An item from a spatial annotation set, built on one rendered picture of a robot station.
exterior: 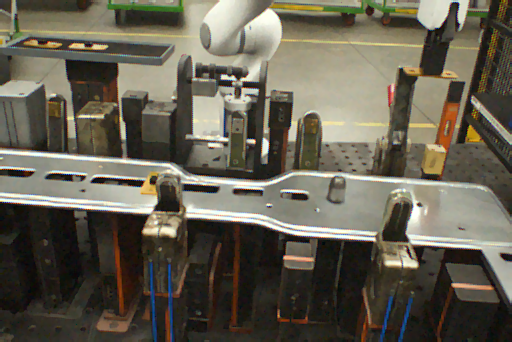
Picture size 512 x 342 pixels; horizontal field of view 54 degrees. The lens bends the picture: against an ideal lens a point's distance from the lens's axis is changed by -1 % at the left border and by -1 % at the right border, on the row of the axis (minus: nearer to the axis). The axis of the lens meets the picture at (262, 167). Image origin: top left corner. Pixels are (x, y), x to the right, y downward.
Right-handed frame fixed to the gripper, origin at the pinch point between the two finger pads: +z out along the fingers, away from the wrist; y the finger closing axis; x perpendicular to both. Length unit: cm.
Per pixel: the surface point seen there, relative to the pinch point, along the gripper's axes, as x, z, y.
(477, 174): 47, 58, -77
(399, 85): -1.0, 9.3, -14.7
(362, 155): 8, 58, -85
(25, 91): -77, 17, -15
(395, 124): -0.3, 17.4, -14.4
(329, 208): -13.7, 27.4, 3.8
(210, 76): -38.6, 11.3, -17.3
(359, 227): -9.0, 27.4, 9.3
